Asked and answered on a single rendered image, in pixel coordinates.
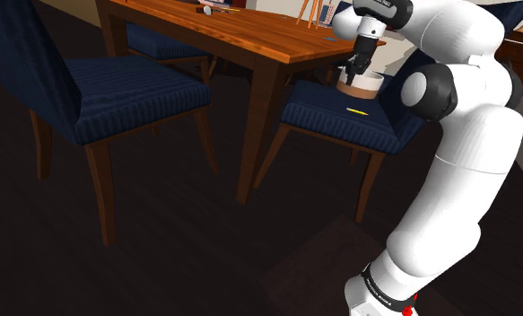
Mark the white bowl with brown band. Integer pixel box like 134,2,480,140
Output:
336,69,385,100

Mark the blue upholstered wooden chair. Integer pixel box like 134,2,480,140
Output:
0,0,221,249
253,48,440,224
125,22,219,85

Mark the orange wooden tripod stand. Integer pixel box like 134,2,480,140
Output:
295,0,325,30

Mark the wooden dining table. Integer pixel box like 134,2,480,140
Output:
95,0,388,206

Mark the dark brown wooden cabinet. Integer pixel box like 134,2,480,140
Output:
494,30,523,94

